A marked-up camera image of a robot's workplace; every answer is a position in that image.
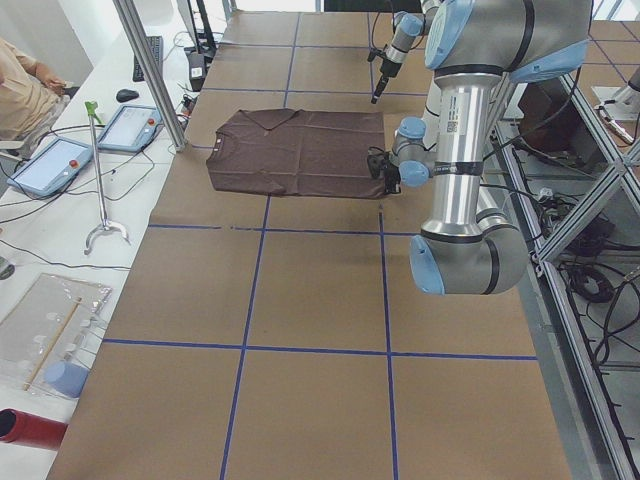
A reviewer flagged aluminium frame post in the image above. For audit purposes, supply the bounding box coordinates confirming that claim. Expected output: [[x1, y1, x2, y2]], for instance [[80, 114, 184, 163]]
[[113, 0, 187, 152]]

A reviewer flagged black camera stand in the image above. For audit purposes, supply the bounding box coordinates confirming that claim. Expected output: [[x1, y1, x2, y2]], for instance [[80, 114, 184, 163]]
[[180, 0, 218, 92]]

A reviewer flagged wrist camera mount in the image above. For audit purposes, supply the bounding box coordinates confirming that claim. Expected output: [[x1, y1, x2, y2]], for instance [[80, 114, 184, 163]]
[[366, 146, 390, 179], [367, 47, 386, 63]]

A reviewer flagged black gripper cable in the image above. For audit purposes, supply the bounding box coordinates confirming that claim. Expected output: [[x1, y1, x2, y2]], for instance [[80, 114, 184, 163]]
[[368, 0, 401, 61]]

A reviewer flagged teach pendant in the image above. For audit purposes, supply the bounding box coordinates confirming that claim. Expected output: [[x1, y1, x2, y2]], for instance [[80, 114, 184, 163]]
[[7, 137, 93, 197], [97, 104, 162, 153]]

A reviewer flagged metal reacher grabber tool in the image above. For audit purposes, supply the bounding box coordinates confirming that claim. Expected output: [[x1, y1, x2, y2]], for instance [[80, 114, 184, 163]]
[[84, 101, 130, 256]]

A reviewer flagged brown t-shirt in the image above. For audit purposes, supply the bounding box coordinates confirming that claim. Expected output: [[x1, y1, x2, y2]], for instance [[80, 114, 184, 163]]
[[206, 109, 385, 199]]

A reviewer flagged blue plastic cup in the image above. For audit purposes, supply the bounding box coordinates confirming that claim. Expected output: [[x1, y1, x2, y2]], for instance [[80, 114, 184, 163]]
[[44, 361, 89, 398]]

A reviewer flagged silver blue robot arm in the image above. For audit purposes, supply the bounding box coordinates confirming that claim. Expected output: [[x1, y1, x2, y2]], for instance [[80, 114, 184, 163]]
[[367, 1, 442, 104], [389, 1, 592, 295]]

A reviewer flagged seated person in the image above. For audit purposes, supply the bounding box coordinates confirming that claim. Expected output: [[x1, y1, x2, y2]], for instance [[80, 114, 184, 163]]
[[1, 39, 78, 158]]

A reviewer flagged red cylinder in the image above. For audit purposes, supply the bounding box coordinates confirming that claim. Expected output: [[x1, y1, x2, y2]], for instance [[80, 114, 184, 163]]
[[1, 408, 68, 451]]

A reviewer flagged black computer mouse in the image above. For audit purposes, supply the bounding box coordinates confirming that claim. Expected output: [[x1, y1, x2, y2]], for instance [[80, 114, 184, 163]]
[[115, 89, 140, 103]]

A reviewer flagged wooden stick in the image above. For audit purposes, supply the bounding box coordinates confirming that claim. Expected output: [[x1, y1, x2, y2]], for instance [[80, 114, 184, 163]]
[[22, 297, 82, 391]]

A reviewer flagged far teach pendant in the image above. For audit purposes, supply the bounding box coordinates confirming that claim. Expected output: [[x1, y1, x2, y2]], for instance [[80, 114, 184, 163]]
[[97, 104, 162, 153]]

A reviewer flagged near teach pendant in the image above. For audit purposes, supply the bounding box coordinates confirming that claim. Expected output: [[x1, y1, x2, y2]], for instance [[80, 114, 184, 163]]
[[7, 137, 93, 197]]

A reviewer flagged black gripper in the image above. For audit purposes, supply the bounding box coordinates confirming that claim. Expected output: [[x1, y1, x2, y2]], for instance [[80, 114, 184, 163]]
[[382, 164, 402, 195], [371, 57, 402, 104]]

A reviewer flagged black keyboard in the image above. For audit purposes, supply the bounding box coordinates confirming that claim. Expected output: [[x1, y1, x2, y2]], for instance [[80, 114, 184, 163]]
[[131, 34, 165, 83]]

